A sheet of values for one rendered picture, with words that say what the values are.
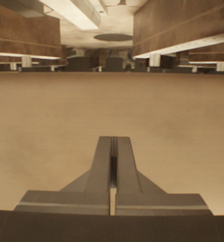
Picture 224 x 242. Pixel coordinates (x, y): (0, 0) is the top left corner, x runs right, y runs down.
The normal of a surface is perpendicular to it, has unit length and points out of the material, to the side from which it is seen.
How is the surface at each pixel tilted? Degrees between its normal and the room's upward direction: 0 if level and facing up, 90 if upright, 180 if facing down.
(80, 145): 90
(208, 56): 90
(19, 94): 90
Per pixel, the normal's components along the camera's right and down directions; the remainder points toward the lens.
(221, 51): -0.54, 0.22
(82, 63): -0.15, 0.26
